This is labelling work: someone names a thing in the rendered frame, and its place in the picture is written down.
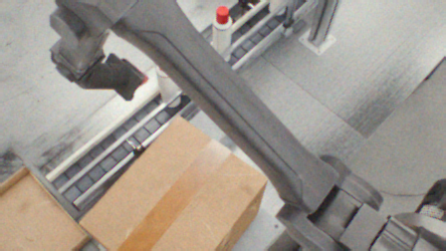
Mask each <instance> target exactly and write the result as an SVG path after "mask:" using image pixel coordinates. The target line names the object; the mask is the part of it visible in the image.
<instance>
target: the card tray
mask: <svg viewBox="0 0 446 251"><path fill-rule="evenodd" d="M66 211H67V210H66V209H64V207H62V205H61V204H60V203H59V202H58V201H57V200H56V199H55V197H54V196H52V194H51V193H50V191H48V189H46V188H45V186H43V184H42V183H41V182H40V181H39V180H38V178H37V177H36V176H35V175H33V173H32V172H31V170H29V168H27V167H26V166H23V167H22V168H20V169H19V171H16V173H14V174H13V175H11V177H9V178H8V179H7V180H5V181H4V182H2V184H1V185H0V251H78V250H80V249H81V248H82V246H84V245H85V244H87V242H89V241H90V239H91V238H90V237H89V235H87V233H86V232H85V231H84V230H83V228H81V227H80V225H78V223H77V222H76V221H75V220H74V219H73V218H72V216H71V215H70V214H69V213H68V212H66Z"/></svg>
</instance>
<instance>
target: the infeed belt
mask: <svg viewBox="0 0 446 251"><path fill-rule="evenodd" d="M308 1H309V0H298V2H297V5H296V11H298V9H299V8H301V6H303V5H304V4H305V3H306V2H308ZM269 6H270V2H269V3H268V4H267V5H266V6H265V7H264V8H263V9H261V10H260V11H259V12H257V14H255V15H254V16H252V18H250V19H249V20H248V21H247V22H245V23H244V24H243V25H241V27H240V28H238V29H237V30H236V31H235V32H233V33H232V39H231V46H232V45H233V44H234V43H235V42H237V41H238V39H241V37H243V35H245V34H246V33H247V32H248V31H250V30H251V29H252V28H254V26H255V25H257V24H258V23H259V22H260V21H262V20H263V19H264V18H265V17H266V16H268V14H269V13H270V11H269ZM287 11H288V8H287V7H286V11H285V13H284V14H283V15H282V16H275V17H274V18H272V19H271V20H270V21H269V22H268V23H266V25H264V26H263V27H262V28H261V29H260V30H258V31H257V32H256V33H255V34H254V35H252V37H250V38H249V39H247V41H245V42H244V43H243V44H242V45H241V46H239V47H238V48H236V50H235V51H234V52H233V53H231V54H230V60H229V62H227V63H228V64H229V66H230V67H232V66H234V64H236V62H238V61H239V60H241V58H243V57H244V56H245V55H246V54H247V53H249V52H250V51H251V50H252V49H253V48H254V47H255V46H256V45H258V44H259V43H260V42H261V41H263V39H265V38H266V37H268V35H269V34H270V33H271V32H273V31H274V30H275V29H276V28H277V27H279V26H280V25H281V24H282V23H284V21H285V20H286V18H287ZM296 11H295V12H296ZM180 98H181V101H180V105H178V106H177V107H175V108H173V109H170V108H166V109H165V110H164V111H163V112H161V113H160V114H159V115H158V116H156V117H155V119H153V120H152V121H150V123H148V124H147V125H146V126H145V127H143V128H142V129H141V130H140V131H138V132H137V133H136V134H135V135H134V136H133V137H132V138H130V140H132V141H133V142H134V143H135V144H136V145H141V144H142V143H143V142H144V141H146V140H147V139H148V138H149V137H151V136H152V134H153V133H155V132H156V131H157V130H158V129H160V128H161V127H162V126H163V125H165V124H166V123H167V122H168V121H170V120H171V119H172V118H173V116H175V115H176V114H177V113H178V112H180V111H181V110H182V109H183V108H184V107H186V105H188V104H189V103H191V99H190V98H189V97H188V96H180ZM161 104H162V99H161V94H158V95H157V96H155V98H153V99H152V100H150V102H149V103H147V104H146V105H145V106H143V107H142V108H141V109H139V111H138V112H136V113H135V114H134V115H133V116H132V117H130V118H129V119H127V121H125V123H123V124H122V125H120V126H119V127H118V128H117V129H115V130H114V131H112V132H111V134H109V135H108V136H107V137H106V138H104V139H103V140H102V141H100V143H98V144H97V145H96V146H95V147H93V148H92V149H91V150H90V151H88V152H87V153H86V154H84V156H82V157H81V158H80V159H79V160H78V161H76V162H75V163H73V164H72V165H71V166H70V167H69V168H67V170H65V171H64V172H62V173H61V174H60V175H59V176H58V177H56V178H55V179H54V180H53V181H52V182H53V184H54V185H55V186H56V187H57V189H60V188H61V187H62V186H64V185H65V184H66V183H67V182H69V180H70V179H72V178H73V177H74V176H76V175H77V174H78V173H79V172H81V170H83V169H84V168H86V166H87V165H89V164H90V163H91V162H92V161H94V160H95V159H96V158H98V156H100V154H103V152H105V151H106V150H107V149H108V148H109V147H111V146H112V145H113V144H114V143H115V142H116V141H117V140H119V139H120V138H121V137H122V136H124V135H125V134H126V133H127V132H128V131H129V130H130V129H132V128H133V127H135V126H136V125H137V124H138V123H140V122H141V121H142V120H143V119H144V118H145V117H146V116H148V115H149V114H150V113H152V112H153V111H154V110H155V109H157V107H159V106H160V105H161ZM132 151H133V148H132V147H131V146H130V145H129V144H128V143H127V142H125V143H124V144H123V145H121V146H120V147H119V148H118V149H117V150H116V151H114V152H113V153H112V154H111V155H110V156H108V157H107V158H106V159H105V161H103V162H102V163H100V164H99V165H98V166H97V167H96V168H94V169H93V170H92V171H91V172H89V173H88V174H87V175H86V176H85V177H84V178H83V179H81V180H80V181H79V182H78V183H76V184H75V185H74V186H73V187H72V188H70V189H69V191H67V192H66V193H64V196H65V197H66V198H67V200H69V202H71V203H72V202H74V201H75V200H77V199H78V198H79V197H80V196H81V195H83V193H85V192H86V191H88V189H89V188H91V187H92V186H93V185H94V184H96V183H97V182H98V181H99V180H100V179H102V177H104V176H105V174H107V173H108V172H109V171H110V170H112V169H113V168H114V167H115V166H116V165H118V164H119V163H120V162H121V161H122V160H123V159H124V158H126V157H127V156H128V155H129V154H131V153H132Z"/></svg>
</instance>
